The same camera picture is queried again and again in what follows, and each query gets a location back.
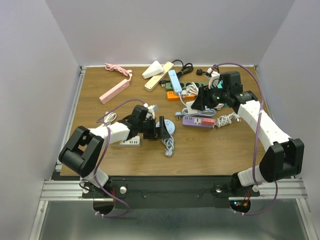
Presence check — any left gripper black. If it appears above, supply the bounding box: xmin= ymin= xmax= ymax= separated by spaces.
xmin=137 ymin=115 xmax=170 ymax=139

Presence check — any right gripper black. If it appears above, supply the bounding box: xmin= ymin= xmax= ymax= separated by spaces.
xmin=190 ymin=82 xmax=230 ymax=111

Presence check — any round light blue socket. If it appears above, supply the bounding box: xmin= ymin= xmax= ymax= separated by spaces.
xmin=155 ymin=119 xmax=176 ymax=138

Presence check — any white cube socket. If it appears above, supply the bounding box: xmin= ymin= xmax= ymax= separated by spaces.
xmin=186 ymin=101 xmax=196 ymax=114

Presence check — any white usb power strip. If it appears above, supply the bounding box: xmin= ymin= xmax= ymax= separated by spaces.
xmin=110 ymin=135 xmax=141 ymax=148

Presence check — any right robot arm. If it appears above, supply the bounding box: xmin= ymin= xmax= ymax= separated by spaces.
xmin=191 ymin=71 xmax=305 ymax=195

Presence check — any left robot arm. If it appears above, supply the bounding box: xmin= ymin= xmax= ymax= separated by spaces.
xmin=58 ymin=103 xmax=170 ymax=197

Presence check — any small black two-pin plug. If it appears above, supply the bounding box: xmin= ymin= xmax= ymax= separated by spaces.
xmin=159 ymin=80 xmax=167 ymax=87

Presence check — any purple pink power strip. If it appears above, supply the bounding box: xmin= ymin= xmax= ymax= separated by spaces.
xmin=182 ymin=116 xmax=216 ymax=129

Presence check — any teal triangular power strip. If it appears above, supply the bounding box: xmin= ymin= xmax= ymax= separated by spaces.
xmin=217 ymin=82 xmax=223 ymax=89

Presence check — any orange power strip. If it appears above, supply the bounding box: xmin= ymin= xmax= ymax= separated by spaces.
xmin=166 ymin=91 xmax=196 ymax=102

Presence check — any light blue power strip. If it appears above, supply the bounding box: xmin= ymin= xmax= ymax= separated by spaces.
xmin=168 ymin=69 xmax=183 ymax=95

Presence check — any dark green power strip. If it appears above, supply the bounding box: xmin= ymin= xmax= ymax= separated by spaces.
xmin=164 ymin=82 xmax=208 ymax=92

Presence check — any beige wooden power strip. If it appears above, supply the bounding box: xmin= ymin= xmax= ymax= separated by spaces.
xmin=144 ymin=61 xmax=174 ymax=92

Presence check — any white triangular power strip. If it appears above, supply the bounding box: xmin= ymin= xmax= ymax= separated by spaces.
xmin=142 ymin=60 xmax=164 ymax=79

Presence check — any grey blue cable with plug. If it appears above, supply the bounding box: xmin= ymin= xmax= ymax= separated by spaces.
xmin=161 ymin=136 xmax=175 ymax=158

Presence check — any light blue cable with plug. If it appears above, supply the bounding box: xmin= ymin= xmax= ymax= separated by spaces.
xmin=174 ymin=94 xmax=216 ymax=120

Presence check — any white coiled cable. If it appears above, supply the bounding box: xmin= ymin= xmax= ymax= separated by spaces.
xmin=186 ymin=83 xmax=243 ymax=130

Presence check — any black coiled cable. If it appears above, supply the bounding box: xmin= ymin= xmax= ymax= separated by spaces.
xmin=172 ymin=59 xmax=195 ymax=76

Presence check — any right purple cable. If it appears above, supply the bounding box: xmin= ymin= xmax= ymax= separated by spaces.
xmin=212 ymin=62 xmax=279 ymax=216

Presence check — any purple cable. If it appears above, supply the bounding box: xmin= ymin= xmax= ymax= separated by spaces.
xmin=212 ymin=62 xmax=279 ymax=216
xmin=92 ymin=99 xmax=148 ymax=218

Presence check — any pink coiled cable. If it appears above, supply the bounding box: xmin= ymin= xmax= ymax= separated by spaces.
xmin=104 ymin=63 xmax=133 ymax=78

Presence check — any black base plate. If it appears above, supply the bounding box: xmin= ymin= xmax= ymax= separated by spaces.
xmin=106 ymin=175 xmax=260 ymax=210

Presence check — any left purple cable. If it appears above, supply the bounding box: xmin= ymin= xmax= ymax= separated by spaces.
xmin=92 ymin=99 xmax=148 ymax=218

